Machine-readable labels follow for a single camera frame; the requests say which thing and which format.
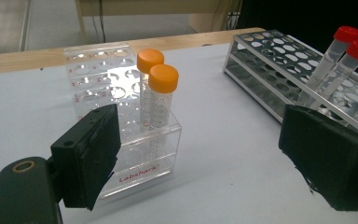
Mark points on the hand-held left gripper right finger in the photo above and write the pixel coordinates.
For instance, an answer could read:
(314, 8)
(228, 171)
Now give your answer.
(329, 158)

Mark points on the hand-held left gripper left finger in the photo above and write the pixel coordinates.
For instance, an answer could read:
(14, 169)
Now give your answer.
(87, 158)

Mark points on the clear acrylic tube rack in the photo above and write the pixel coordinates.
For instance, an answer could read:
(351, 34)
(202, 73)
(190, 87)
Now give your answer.
(112, 84)

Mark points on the metal tube rack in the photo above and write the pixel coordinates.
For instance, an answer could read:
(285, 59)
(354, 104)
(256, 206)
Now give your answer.
(276, 62)

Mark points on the orange cap test tube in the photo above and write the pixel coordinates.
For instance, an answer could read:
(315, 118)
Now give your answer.
(163, 78)
(150, 59)

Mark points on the wooden table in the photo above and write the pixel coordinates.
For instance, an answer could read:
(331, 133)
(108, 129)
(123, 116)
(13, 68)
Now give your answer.
(28, 60)

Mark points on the black curtain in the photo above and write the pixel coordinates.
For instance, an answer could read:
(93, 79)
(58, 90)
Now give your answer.
(307, 14)

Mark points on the wooden furniture frame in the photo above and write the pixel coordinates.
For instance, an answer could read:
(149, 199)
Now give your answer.
(155, 7)

